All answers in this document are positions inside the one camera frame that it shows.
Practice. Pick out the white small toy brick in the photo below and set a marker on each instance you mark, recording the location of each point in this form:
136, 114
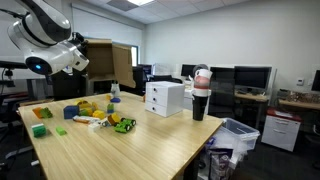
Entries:
94, 127

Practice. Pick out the black computer monitor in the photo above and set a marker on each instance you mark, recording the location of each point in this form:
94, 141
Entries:
316, 81
187, 70
146, 70
252, 77
139, 78

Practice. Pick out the wooden office desk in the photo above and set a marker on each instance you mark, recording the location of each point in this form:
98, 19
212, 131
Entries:
250, 97
300, 105

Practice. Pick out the blue round toy piece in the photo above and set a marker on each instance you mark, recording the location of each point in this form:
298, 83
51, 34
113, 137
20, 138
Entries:
115, 100

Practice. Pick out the white drawer unit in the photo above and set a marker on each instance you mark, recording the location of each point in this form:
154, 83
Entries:
165, 100

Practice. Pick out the small green toy brick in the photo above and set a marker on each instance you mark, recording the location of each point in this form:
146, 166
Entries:
61, 130

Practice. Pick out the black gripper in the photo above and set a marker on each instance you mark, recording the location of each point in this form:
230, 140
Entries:
79, 39

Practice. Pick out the dark printed snack bag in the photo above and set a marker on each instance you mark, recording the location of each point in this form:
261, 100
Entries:
220, 165

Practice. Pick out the black tripod mount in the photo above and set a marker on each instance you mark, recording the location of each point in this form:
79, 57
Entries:
10, 65

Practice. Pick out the green white toy brick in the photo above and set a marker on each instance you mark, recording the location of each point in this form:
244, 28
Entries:
39, 131

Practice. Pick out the red white cup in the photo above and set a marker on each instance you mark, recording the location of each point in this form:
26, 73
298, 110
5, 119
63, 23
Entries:
201, 87

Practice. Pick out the white toy figure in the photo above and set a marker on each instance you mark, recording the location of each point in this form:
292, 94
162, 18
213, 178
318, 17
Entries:
115, 90

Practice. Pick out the window with dark frame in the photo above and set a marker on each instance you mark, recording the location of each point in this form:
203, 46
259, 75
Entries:
134, 56

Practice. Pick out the green blue small brick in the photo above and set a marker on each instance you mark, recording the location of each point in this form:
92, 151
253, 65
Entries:
110, 107

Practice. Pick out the white long toy block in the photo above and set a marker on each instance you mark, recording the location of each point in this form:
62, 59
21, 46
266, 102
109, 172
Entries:
85, 119

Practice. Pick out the white cabinet red top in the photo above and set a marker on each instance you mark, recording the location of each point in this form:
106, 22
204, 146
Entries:
280, 131

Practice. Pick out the white roller blind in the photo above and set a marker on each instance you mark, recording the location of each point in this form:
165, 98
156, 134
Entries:
110, 23

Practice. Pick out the brown cardboard box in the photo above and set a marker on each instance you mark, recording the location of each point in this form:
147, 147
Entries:
100, 60

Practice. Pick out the ceiling light panel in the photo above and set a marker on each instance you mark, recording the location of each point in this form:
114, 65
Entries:
140, 1

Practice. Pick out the small yellow toy brick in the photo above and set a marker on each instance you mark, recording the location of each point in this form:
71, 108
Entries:
108, 97

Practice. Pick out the white mug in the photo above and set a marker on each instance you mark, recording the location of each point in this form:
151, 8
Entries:
204, 74

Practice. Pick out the black tumbler cup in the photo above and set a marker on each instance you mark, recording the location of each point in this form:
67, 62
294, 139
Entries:
200, 108

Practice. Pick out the clear plastic bag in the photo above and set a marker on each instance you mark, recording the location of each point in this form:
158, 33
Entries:
226, 140

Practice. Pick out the large yellow toy brick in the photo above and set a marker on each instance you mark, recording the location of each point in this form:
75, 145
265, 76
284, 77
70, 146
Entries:
83, 105

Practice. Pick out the black Dell monitor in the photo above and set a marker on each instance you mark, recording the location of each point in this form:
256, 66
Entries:
66, 86

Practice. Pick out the white wall thermostat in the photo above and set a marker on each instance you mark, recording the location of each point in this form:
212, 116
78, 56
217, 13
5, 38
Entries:
300, 82

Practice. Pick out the wooden side desk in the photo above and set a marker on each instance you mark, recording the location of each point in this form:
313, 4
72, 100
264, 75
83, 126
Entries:
33, 102

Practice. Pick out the blue toy brick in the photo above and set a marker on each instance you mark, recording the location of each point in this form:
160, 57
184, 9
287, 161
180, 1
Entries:
70, 112

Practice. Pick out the green toy car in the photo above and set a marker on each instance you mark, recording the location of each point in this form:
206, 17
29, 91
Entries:
123, 126

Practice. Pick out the yellow toy vehicle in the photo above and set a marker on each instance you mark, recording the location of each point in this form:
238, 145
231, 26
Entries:
114, 119

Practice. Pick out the small orange toy brick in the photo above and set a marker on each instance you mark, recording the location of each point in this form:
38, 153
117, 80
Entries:
144, 98

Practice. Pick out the dark grey round disc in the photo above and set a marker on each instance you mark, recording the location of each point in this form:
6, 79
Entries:
197, 67

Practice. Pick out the clear plastic storage bin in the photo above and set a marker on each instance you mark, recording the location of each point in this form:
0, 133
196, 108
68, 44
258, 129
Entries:
245, 136

